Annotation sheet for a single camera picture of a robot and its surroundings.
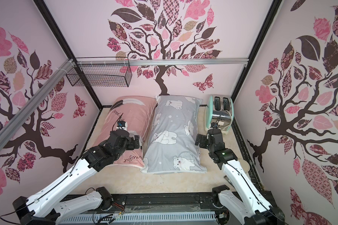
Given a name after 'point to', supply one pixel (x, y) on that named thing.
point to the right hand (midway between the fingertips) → (204, 135)
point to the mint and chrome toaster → (219, 110)
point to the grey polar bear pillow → (171, 148)
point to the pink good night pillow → (137, 111)
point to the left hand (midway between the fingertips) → (131, 139)
